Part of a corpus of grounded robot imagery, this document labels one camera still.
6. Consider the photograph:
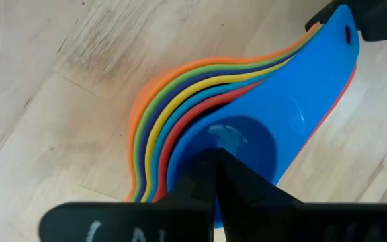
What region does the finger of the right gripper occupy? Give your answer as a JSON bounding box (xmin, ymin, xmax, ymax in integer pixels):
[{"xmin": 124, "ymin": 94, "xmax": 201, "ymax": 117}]
[
  {"xmin": 304, "ymin": 0, "xmax": 344, "ymax": 32},
  {"xmin": 346, "ymin": 0, "xmax": 387, "ymax": 43}
]

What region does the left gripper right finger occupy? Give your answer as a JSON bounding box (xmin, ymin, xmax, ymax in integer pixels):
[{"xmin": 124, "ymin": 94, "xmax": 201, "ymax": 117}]
[{"xmin": 217, "ymin": 149, "xmax": 307, "ymax": 242}]

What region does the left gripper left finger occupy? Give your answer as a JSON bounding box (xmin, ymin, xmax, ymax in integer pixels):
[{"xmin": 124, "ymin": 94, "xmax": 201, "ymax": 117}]
[{"xmin": 171, "ymin": 149, "xmax": 218, "ymax": 242}]

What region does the red measuring cup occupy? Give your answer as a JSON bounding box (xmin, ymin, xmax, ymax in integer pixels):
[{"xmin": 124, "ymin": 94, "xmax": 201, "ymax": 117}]
[{"xmin": 151, "ymin": 63, "xmax": 358, "ymax": 203}]

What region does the cyan measuring cup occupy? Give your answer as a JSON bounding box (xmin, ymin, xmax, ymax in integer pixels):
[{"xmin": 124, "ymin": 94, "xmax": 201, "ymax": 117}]
[{"xmin": 146, "ymin": 73, "xmax": 275, "ymax": 203}]

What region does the small blue measuring cup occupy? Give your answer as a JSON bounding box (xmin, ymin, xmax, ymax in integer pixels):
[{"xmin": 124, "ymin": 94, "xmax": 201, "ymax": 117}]
[{"xmin": 165, "ymin": 3, "xmax": 361, "ymax": 229}]

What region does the orange measuring cup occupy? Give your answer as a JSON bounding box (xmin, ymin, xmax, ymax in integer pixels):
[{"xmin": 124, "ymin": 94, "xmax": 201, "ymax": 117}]
[{"xmin": 125, "ymin": 22, "xmax": 324, "ymax": 202}]

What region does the yellow measuring cup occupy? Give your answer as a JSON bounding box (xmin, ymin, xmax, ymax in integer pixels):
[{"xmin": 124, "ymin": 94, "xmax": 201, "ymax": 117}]
[{"xmin": 141, "ymin": 55, "xmax": 295, "ymax": 203}]

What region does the green measuring cup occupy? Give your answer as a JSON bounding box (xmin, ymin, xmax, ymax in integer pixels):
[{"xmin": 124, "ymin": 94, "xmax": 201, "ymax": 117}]
[{"xmin": 131, "ymin": 28, "xmax": 322, "ymax": 203}]

